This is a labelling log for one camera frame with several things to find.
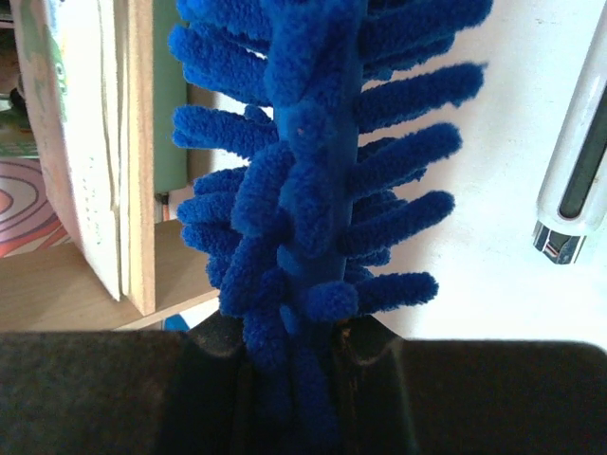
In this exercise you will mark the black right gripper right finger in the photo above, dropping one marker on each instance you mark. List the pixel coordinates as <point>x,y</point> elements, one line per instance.
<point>400,396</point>

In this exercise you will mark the small blue sharpener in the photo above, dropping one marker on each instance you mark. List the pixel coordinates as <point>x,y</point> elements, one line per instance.
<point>175,323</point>

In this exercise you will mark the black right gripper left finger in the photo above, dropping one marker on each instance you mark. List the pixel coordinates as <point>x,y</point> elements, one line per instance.
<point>122,392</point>

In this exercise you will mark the blue microfiber duster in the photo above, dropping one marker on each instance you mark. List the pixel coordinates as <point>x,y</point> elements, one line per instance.
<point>293,236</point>

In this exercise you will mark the light wooden bookshelf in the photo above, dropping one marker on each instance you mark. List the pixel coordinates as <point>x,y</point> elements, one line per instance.
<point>49,286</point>

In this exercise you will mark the white spiral notebook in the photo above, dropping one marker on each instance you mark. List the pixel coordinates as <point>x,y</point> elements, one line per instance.
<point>73,65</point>

